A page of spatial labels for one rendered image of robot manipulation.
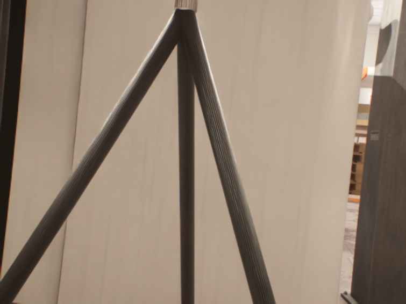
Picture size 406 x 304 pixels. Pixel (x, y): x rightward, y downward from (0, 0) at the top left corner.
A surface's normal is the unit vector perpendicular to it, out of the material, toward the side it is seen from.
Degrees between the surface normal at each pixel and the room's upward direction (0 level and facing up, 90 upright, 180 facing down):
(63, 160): 90
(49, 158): 90
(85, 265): 90
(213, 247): 90
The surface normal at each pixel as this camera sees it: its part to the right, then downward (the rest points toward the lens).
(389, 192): 0.05, 0.03
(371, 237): -0.99, -0.10
